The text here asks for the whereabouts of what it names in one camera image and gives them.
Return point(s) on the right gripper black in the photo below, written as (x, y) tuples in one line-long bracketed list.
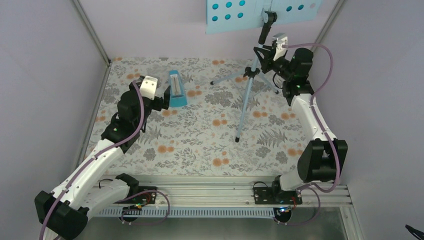
[(268, 56)]

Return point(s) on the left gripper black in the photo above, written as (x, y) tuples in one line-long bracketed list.
[(159, 105)]

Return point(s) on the blue metronome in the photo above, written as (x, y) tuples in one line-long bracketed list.
[(178, 96)]

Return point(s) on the light blue music stand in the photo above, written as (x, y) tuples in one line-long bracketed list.
[(233, 15)]

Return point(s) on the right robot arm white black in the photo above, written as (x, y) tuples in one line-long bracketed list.
[(321, 162)]

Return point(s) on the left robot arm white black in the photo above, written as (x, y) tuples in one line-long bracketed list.
[(65, 211)]

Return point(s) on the floral patterned table mat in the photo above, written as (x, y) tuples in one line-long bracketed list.
[(198, 139)]

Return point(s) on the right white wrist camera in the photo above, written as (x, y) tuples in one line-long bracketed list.
[(280, 43)]

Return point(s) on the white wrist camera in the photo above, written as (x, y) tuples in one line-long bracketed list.
[(280, 43), (148, 87)]

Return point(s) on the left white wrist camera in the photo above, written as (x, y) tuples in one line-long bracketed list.
[(148, 87)]

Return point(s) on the left aluminium frame post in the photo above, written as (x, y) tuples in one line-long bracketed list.
[(91, 30)]

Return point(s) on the aluminium frame post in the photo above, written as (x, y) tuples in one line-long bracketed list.
[(326, 13), (91, 30)]

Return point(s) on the right aluminium frame post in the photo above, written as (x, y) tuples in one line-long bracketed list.
[(326, 13)]

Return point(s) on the aluminium mounting rail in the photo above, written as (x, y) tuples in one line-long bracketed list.
[(216, 191)]

